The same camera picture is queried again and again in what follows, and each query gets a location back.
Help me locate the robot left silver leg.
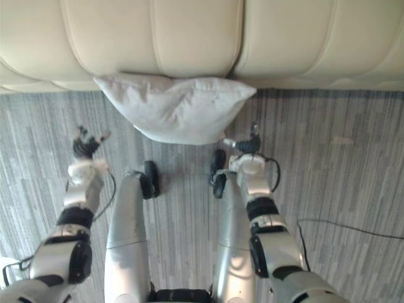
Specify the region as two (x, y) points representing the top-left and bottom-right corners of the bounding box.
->
(104, 170), (151, 303)

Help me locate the robot silver leg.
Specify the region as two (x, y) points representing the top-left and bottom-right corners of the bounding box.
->
(213, 169), (258, 303)
(104, 170), (151, 303)

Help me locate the robot black waist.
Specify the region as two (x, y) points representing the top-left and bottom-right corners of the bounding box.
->
(146, 283), (215, 303)

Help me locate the robot dark foot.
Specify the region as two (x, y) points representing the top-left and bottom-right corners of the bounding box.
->
(208, 149), (227, 199)
(140, 160), (160, 200)

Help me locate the robot right silver leg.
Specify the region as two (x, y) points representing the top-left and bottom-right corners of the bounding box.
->
(213, 169), (258, 303)

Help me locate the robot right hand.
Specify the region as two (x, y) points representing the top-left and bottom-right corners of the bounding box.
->
(223, 121), (261, 155)

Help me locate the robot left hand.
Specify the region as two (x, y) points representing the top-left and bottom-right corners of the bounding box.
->
(72, 126), (112, 161)

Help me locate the white square cushion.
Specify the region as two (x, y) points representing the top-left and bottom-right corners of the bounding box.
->
(93, 73), (258, 146)

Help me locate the robot left dark foot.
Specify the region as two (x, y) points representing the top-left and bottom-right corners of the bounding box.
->
(140, 160), (160, 200)

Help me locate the cream leather sofa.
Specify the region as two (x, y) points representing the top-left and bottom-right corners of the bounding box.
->
(0, 0), (404, 95)

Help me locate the robot right dark foot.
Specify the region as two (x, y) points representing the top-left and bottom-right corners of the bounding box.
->
(208, 149), (227, 199)

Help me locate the black floor cable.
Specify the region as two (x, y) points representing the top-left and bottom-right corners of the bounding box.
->
(297, 219), (404, 272)

